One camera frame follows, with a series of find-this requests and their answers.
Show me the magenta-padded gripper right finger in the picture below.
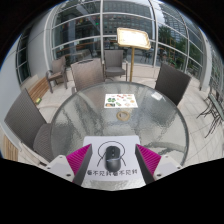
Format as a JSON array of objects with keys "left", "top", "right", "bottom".
[{"left": 134, "top": 143, "right": 184, "bottom": 185}]

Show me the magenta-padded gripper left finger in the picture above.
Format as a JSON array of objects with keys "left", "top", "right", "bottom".
[{"left": 45, "top": 143, "right": 94, "bottom": 186}]

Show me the black computer mouse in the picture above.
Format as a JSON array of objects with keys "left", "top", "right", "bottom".
[{"left": 104, "top": 145, "right": 124, "bottom": 173}]

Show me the white mouse pad with drawing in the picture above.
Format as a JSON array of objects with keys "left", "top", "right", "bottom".
[{"left": 80, "top": 134, "right": 148, "bottom": 192}]

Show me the colourful picture menu card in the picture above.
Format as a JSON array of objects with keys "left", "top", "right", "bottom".
[{"left": 103, "top": 93, "right": 139, "bottom": 109}]

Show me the golden menu stand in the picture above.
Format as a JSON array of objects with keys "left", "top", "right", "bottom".
[{"left": 116, "top": 27, "right": 152, "bottom": 83}]

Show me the brass table centre ring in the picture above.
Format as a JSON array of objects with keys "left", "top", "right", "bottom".
[{"left": 116, "top": 110, "right": 131, "bottom": 122}]

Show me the black metal frame chair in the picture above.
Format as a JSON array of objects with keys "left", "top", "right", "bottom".
[{"left": 196, "top": 88, "right": 224, "bottom": 139}]

